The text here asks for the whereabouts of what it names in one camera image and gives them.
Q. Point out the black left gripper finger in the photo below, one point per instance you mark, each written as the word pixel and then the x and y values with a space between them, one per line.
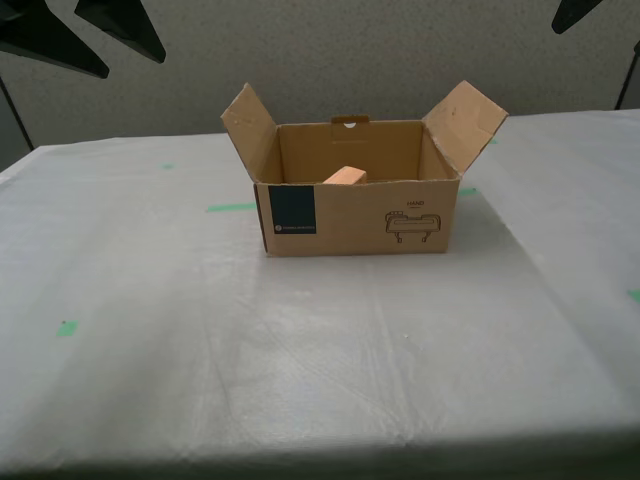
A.
pixel 45 35
pixel 125 25

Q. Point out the white table cloth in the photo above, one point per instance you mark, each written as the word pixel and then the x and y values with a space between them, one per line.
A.
pixel 300 350

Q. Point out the long green tape strip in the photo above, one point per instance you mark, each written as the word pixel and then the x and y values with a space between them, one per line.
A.
pixel 230 207

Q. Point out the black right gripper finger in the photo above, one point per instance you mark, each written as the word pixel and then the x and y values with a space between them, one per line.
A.
pixel 572 12

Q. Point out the light wooden block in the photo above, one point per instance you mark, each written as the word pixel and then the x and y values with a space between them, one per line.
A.
pixel 345 176

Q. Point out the brown cardboard box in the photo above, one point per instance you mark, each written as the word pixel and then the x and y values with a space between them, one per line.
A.
pixel 350 220

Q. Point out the thin black pole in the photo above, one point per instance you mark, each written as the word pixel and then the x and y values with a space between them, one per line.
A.
pixel 15 114
pixel 626 77

